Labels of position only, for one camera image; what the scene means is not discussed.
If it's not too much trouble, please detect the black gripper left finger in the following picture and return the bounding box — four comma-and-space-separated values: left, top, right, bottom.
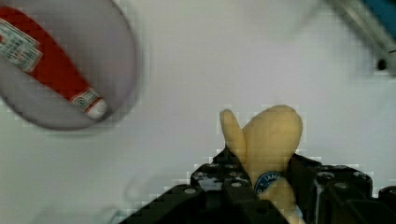
119, 148, 288, 224

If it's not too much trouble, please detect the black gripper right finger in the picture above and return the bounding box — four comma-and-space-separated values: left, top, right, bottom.
286, 154, 396, 224

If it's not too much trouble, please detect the peeled toy banana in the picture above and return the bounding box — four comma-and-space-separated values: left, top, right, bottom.
219, 105, 305, 224

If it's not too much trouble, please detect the toaster oven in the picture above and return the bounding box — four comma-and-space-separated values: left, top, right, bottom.
326, 0, 396, 77

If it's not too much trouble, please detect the grey round plate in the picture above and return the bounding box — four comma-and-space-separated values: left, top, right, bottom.
1, 0, 140, 131

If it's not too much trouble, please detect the red ketchup bottle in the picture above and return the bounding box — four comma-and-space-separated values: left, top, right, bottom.
0, 7, 109, 119

